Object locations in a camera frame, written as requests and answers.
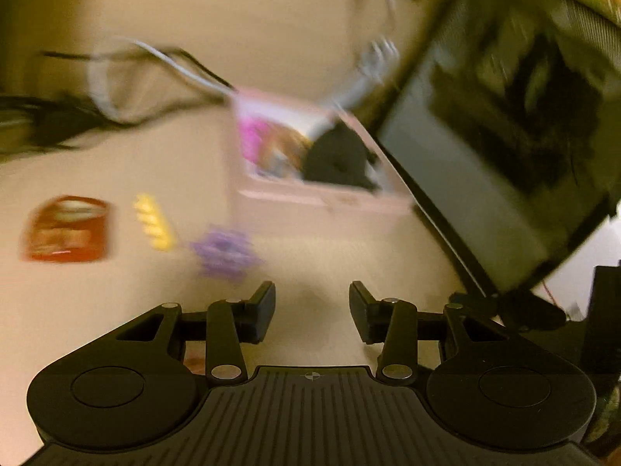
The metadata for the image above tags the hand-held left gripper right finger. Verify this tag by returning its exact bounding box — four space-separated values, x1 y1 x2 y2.
349 280 505 382

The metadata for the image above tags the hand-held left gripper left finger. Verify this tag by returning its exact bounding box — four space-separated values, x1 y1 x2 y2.
116 280 277 382

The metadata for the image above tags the purple crystal flower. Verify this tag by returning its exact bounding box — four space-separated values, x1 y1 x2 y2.
189 226 263 283

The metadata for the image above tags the pink cardboard box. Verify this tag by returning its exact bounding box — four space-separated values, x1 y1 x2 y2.
230 87 415 214

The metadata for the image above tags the yellow building brick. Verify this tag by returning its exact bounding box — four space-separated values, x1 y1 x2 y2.
133 193 178 252

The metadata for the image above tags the black plush toy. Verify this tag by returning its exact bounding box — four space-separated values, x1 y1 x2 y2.
301 121 384 192

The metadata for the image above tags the pink toy strainer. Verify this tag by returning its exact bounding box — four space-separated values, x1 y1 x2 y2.
240 114 277 166

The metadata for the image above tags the red snack packet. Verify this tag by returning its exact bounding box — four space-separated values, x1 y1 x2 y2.
19 195 114 264

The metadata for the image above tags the computer case with glass panel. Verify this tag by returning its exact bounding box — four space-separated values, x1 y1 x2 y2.
369 0 621 297

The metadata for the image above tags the white bundled cable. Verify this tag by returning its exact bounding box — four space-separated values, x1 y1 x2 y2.
317 0 401 129

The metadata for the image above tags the light grey cable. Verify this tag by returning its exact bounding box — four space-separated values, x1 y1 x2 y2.
87 39 238 124

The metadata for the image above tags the bundle of black cables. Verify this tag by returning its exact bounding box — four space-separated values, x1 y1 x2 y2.
0 46 234 156

